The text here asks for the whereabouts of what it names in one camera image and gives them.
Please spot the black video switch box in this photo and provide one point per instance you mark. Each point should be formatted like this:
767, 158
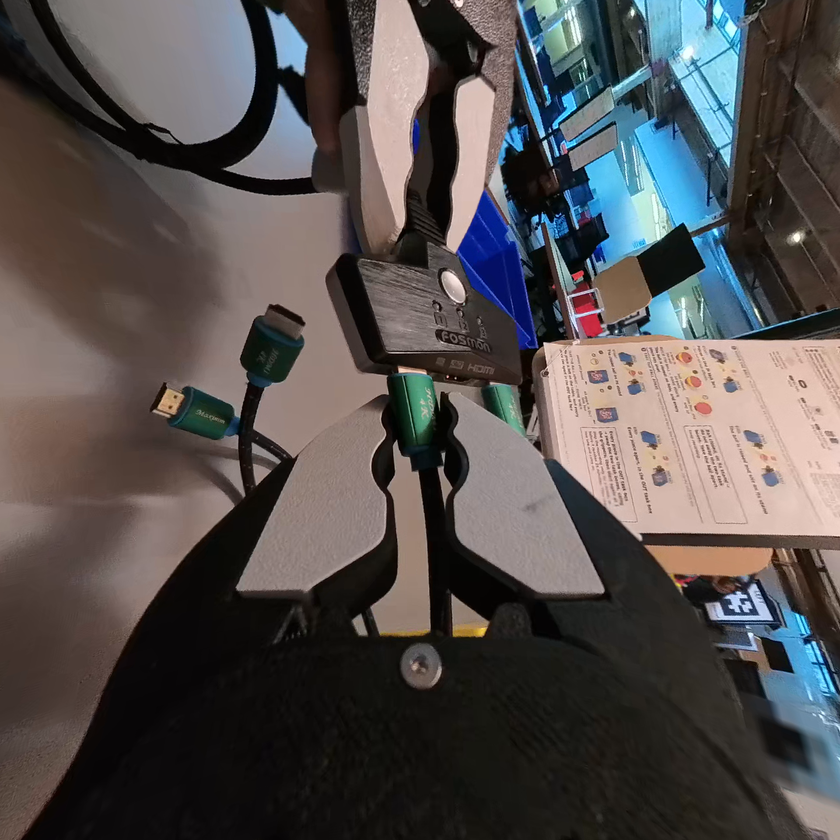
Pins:
394, 308

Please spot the person's left hand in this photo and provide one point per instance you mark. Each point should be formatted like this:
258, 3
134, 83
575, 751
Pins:
323, 85

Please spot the printed instruction sheet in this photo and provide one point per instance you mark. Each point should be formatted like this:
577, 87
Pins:
689, 433

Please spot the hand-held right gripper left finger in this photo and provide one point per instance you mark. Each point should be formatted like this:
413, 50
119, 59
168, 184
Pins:
328, 518

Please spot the blue plastic bin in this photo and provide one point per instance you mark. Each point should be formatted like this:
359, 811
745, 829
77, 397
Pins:
492, 269

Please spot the black white marker tag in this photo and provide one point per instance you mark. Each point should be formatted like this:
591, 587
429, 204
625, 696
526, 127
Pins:
741, 607

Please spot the yellow plastic bin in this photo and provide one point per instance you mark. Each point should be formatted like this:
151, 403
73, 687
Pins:
407, 631

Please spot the wooden shelving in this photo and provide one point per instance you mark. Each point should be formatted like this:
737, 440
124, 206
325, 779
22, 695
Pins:
794, 131

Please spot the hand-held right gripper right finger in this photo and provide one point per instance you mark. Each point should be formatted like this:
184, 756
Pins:
518, 525

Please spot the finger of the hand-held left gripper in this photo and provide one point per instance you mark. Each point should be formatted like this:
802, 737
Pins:
476, 151
384, 144

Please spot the tan and black board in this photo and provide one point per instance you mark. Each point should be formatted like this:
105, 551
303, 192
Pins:
649, 275

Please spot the grey desk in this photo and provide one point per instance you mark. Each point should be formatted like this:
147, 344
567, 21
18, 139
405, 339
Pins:
98, 328

